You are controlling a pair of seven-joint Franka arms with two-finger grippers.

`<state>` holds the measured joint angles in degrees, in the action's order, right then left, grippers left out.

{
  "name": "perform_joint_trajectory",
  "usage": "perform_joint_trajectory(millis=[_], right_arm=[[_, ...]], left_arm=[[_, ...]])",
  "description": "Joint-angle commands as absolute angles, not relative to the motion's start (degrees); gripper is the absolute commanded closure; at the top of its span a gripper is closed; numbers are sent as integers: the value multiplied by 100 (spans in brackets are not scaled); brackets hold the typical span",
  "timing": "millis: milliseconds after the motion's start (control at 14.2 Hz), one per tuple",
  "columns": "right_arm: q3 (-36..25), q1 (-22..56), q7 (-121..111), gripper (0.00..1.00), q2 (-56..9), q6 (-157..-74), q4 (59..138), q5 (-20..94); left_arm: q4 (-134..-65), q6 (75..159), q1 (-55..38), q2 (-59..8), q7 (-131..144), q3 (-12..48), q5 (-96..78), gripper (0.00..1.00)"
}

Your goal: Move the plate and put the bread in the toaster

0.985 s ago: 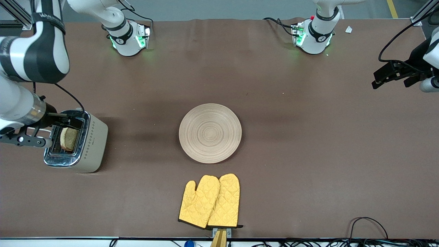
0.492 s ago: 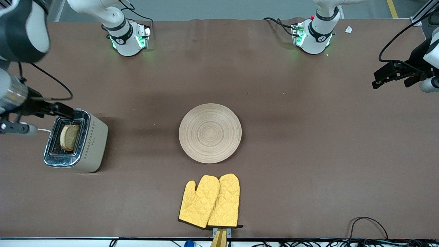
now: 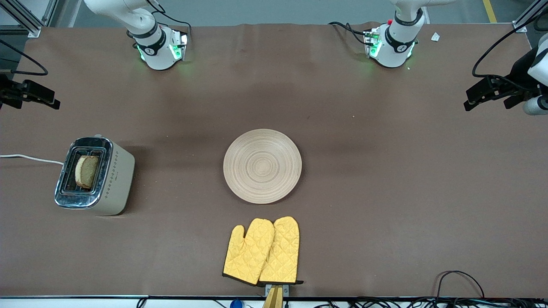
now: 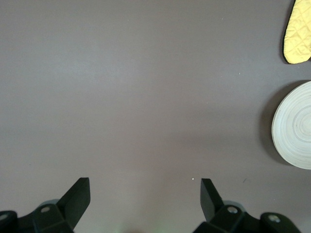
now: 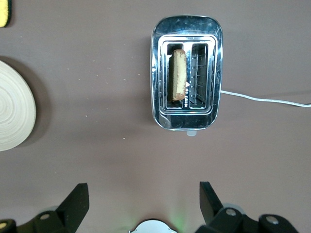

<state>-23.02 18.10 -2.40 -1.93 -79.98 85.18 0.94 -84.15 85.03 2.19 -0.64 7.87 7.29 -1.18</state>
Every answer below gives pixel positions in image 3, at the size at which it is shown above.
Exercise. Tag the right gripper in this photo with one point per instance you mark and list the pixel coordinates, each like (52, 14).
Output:
(9, 92)

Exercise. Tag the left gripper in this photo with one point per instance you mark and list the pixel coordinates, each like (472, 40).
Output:
(519, 70)

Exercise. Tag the brown bread slice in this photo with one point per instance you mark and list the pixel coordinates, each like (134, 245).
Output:
(87, 171)

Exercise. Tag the round wooden plate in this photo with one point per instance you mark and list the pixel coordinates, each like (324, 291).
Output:
(262, 167)

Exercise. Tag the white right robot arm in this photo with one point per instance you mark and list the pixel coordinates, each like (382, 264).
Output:
(158, 53)

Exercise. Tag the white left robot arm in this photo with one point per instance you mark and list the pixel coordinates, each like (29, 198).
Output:
(398, 47)

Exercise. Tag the beige chrome toaster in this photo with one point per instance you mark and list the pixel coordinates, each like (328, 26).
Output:
(116, 184)

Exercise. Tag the white paper scrap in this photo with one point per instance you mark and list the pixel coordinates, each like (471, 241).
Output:
(435, 37)

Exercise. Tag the brown table cover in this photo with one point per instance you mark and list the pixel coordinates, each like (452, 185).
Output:
(342, 128)

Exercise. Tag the yellow quilted oven mitt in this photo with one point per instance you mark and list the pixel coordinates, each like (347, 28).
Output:
(248, 252)
(283, 252)

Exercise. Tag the blue round object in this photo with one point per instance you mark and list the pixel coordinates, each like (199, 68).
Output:
(236, 304)

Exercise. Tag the wooden stick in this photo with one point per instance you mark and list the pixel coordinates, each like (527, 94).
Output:
(274, 300)

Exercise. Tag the aluminium frame profile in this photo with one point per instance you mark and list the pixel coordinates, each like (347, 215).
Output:
(520, 28)
(30, 25)

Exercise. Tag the small metal bracket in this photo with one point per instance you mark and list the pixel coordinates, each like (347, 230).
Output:
(286, 290)

